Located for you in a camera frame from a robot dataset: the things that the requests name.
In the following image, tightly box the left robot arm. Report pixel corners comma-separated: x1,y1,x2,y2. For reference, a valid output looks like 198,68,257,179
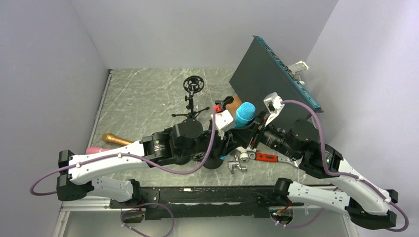
56,117,235,207

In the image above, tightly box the white camera mount, left wrist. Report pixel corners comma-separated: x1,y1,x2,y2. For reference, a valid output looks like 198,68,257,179
212,105,237,132

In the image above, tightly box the pink microphone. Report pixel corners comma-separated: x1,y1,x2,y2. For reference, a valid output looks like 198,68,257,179
85,147,110,155

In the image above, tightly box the black front rail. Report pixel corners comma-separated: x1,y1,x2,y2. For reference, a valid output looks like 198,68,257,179
109,186,286,220

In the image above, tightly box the white bracket behind rack unit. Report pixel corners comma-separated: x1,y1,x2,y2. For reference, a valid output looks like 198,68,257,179
288,60,309,74

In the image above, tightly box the brown wooden board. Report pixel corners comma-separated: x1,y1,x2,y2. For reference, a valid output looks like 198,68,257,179
226,96,243,119

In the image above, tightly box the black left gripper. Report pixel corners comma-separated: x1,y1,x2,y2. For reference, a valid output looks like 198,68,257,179
178,125,240,158

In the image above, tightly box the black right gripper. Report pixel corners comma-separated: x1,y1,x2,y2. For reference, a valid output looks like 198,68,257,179
230,108,301,160

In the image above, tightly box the purple cable under rail left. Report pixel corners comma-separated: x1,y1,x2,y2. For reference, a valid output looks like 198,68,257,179
120,202,175,237

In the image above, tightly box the black tripod microphone stand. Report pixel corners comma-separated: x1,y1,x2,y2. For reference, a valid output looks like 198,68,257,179
171,75,210,119

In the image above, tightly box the white plastic faucet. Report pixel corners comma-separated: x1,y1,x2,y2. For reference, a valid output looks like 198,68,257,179
236,147,259,162

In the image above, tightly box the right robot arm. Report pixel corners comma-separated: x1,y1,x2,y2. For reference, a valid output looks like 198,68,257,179
231,116,398,231

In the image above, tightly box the gold microphone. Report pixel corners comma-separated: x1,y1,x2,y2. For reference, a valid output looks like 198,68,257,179
101,133,133,146

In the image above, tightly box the purple cable under rail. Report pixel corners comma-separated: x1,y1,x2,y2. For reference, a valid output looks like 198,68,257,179
120,202,175,237
270,202,325,230

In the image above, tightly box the blue microphone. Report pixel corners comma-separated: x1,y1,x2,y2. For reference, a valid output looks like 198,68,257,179
220,101,256,161

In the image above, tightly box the white camera mount, wrist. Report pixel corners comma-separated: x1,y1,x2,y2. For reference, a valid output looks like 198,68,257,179
212,105,237,132
263,92,285,127

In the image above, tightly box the white camera mount, right wrist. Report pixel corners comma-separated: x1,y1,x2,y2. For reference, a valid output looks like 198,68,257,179
263,92,285,127

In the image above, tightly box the purple cable under rail right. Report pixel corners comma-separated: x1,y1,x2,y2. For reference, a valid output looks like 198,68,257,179
270,202,325,230

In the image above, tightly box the chrome pipe fitting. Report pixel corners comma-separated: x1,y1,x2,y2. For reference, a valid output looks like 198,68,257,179
227,156,247,174

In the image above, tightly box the red handle adjustable wrench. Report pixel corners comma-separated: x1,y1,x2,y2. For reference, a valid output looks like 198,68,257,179
249,153,300,167

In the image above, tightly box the black clip stand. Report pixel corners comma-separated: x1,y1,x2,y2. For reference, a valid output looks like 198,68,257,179
212,96,234,113

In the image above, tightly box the black shock-mount stand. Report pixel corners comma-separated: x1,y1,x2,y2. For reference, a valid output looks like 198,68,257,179
191,152,227,169

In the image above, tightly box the dark rack unit, blue front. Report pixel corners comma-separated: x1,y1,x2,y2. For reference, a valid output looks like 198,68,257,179
229,36,323,113

